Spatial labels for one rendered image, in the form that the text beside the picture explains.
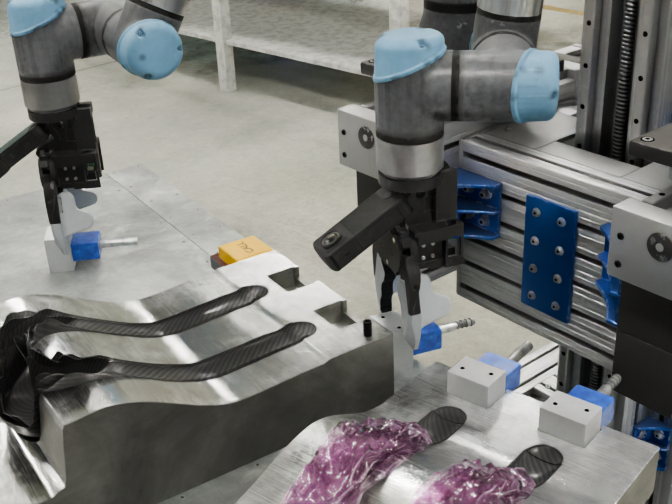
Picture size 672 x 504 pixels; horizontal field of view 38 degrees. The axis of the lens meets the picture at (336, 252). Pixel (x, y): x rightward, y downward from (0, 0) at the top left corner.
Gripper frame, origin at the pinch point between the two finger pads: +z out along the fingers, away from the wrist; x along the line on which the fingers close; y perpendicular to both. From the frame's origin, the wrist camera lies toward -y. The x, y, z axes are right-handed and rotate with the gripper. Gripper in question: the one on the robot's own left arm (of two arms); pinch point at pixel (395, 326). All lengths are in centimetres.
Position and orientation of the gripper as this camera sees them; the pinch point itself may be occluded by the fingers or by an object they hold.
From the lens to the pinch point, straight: 117.4
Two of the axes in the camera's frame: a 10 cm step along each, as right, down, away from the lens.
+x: -3.6, -4.1, 8.4
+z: 0.4, 8.9, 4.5
